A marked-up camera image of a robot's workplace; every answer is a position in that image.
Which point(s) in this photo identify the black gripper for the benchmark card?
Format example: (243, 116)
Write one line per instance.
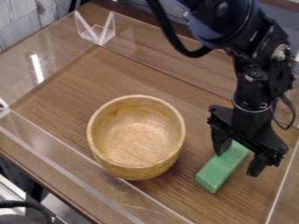
(248, 126)

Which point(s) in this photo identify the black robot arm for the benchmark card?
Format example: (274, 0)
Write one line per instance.
(234, 25)

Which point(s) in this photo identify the clear acrylic tray wall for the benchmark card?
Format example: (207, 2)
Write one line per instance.
(104, 198)

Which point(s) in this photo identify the green rectangular block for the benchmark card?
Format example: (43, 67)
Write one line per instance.
(216, 171)

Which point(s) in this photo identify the brown wooden bowl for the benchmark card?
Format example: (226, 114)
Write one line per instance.
(135, 135)

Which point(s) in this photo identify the clear acrylic corner bracket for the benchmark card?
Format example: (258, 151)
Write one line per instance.
(95, 33)

